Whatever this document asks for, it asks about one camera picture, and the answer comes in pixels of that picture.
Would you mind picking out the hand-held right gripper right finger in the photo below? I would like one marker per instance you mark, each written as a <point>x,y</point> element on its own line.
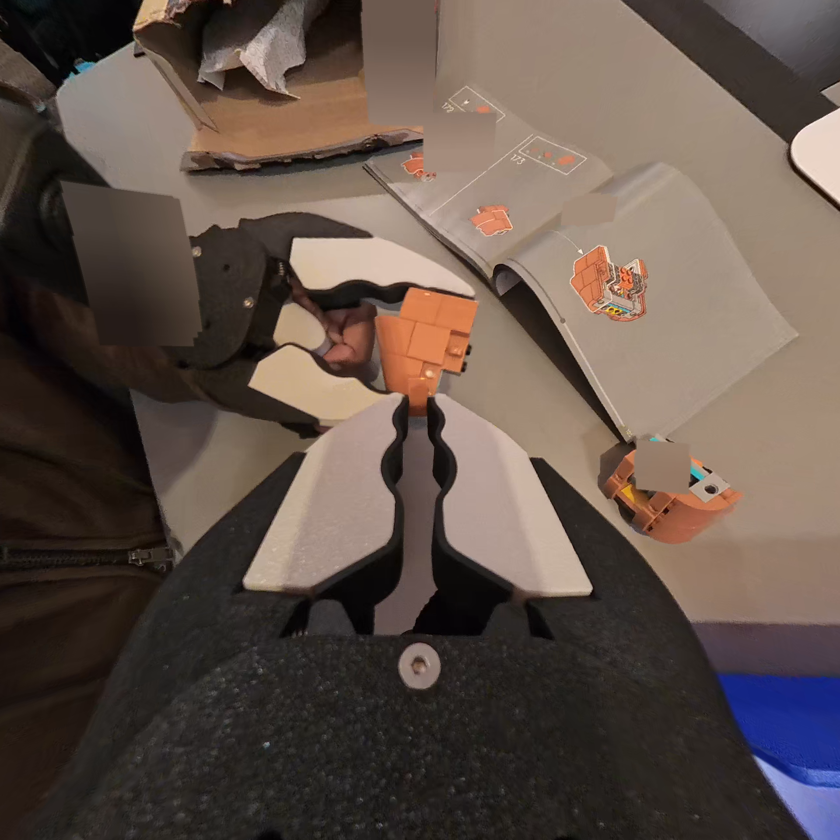
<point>518,518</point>

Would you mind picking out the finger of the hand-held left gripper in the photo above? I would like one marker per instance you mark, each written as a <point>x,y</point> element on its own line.
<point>367,262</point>
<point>308,387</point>

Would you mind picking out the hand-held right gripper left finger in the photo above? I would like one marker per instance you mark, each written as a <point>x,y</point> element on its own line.
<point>321,518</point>

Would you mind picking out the brown toy brick assembly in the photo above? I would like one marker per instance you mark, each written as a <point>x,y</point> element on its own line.
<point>426,334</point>

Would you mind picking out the brown toy brick vehicle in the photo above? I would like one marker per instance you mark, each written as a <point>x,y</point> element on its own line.
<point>669,518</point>

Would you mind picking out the blue plastic bin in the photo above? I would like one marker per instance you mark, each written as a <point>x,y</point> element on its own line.
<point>787,722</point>

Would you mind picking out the torn cardboard box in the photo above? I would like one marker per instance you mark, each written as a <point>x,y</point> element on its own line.
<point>295,118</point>

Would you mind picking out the open grey booklet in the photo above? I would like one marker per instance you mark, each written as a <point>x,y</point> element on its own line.
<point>656,341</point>

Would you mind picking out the crumpled grey paper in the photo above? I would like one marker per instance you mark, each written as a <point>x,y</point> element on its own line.
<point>262,46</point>

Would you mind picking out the person's brown jacket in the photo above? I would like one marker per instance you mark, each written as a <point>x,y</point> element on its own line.
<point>65,492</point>

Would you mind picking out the white stand with flat base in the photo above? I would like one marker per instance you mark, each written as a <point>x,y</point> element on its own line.
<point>820,157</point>

